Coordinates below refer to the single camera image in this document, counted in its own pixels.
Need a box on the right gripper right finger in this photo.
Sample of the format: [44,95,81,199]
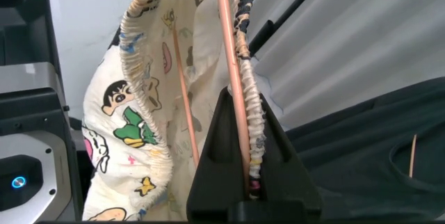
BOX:
[259,93,323,222]

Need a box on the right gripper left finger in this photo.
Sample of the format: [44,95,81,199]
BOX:
[186,86,250,222]

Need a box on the dark grey long-sleeved shirt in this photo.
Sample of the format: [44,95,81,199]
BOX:
[284,76,445,222]

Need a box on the pink clothes hanger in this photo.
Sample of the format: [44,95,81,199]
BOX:
[408,134,418,179]
[172,0,252,192]

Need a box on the cream printed garment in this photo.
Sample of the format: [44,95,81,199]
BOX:
[81,0,268,222]

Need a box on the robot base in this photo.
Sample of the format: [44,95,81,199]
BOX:
[0,0,84,222]

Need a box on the black clothes rack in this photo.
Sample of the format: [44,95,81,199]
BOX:
[248,0,330,58]

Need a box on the white curtain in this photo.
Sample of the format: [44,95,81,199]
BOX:
[243,0,445,131]

